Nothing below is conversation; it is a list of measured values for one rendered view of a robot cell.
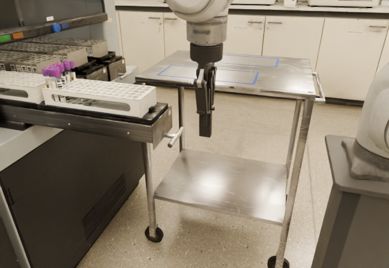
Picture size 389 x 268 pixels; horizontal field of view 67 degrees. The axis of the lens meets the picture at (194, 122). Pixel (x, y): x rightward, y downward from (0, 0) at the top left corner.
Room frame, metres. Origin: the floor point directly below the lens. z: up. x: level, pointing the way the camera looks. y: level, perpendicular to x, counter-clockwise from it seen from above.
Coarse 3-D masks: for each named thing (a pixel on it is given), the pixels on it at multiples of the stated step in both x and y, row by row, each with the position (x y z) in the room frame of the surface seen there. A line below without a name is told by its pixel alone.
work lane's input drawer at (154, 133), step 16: (0, 112) 0.77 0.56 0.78; (16, 112) 0.76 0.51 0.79; (32, 112) 0.74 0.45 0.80; (48, 112) 0.72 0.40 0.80; (64, 112) 0.72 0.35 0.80; (80, 112) 0.71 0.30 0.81; (96, 112) 0.69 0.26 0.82; (160, 112) 0.70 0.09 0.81; (64, 128) 0.71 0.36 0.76; (80, 128) 0.70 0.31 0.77; (96, 128) 0.68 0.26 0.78; (112, 128) 0.67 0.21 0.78; (128, 128) 0.65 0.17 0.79; (144, 128) 0.64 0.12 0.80; (160, 128) 0.68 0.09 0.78
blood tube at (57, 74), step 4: (56, 72) 0.73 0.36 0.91; (56, 76) 0.73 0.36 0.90; (60, 76) 0.74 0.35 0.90; (56, 80) 0.73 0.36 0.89; (60, 80) 0.74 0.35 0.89; (60, 84) 0.73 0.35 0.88; (60, 88) 0.73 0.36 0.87; (60, 96) 0.73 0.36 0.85; (64, 96) 0.74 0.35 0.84; (64, 100) 0.74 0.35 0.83
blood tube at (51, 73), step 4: (52, 68) 0.74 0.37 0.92; (48, 72) 0.74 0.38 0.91; (52, 72) 0.74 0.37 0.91; (52, 76) 0.74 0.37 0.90; (52, 80) 0.74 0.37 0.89; (52, 84) 0.74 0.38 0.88; (56, 84) 0.74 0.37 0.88; (52, 88) 0.74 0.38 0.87; (56, 88) 0.74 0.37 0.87; (56, 96) 0.74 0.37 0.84; (56, 100) 0.74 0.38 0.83
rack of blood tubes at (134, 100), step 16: (80, 80) 0.81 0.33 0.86; (96, 80) 0.81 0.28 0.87; (48, 96) 0.74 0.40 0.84; (80, 96) 0.71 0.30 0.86; (96, 96) 0.70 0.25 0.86; (112, 96) 0.68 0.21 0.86; (128, 96) 0.69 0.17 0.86; (144, 96) 0.68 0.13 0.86; (112, 112) 0.68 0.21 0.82; (128, 112) 0.67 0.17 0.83; (144, 112) 0.68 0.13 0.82
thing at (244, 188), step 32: (160, 64) 1.15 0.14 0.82; (192, 64) 1.15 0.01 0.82; (224, 64) 1.15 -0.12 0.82; (256, 64) 1.15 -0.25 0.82; (288, 64) 1.15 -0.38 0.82; (288, 96) 0.84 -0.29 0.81; (320, 96) 0.91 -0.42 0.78; (192, 160) 1.27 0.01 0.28; (224, 160) 1.27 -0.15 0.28; (256, 160) 1.27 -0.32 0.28; (288, 160) 1.22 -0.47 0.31; (160, 192) 1.02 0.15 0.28; (192, 192) 1.02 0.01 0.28; (224, 192) 1.02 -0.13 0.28; (256, 192) 1.02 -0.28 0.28; (288, 192) 0.83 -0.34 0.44; (288, 224) 0.82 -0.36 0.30
